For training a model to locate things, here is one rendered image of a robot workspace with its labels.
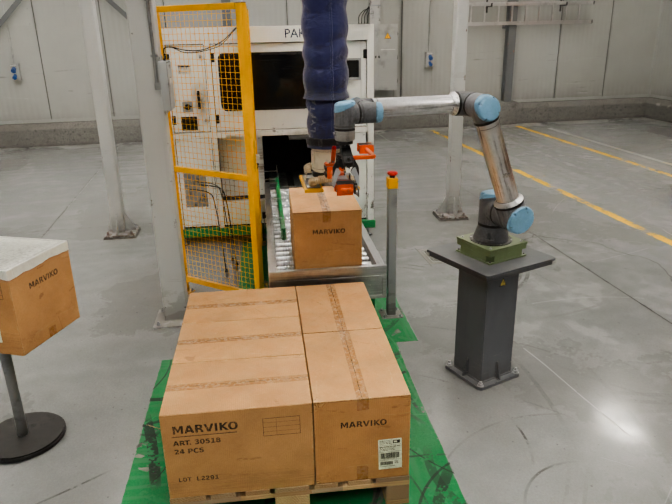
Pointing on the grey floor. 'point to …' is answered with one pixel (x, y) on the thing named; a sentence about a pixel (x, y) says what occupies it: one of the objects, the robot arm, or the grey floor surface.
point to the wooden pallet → (394, 491)
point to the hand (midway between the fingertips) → (345, 186)
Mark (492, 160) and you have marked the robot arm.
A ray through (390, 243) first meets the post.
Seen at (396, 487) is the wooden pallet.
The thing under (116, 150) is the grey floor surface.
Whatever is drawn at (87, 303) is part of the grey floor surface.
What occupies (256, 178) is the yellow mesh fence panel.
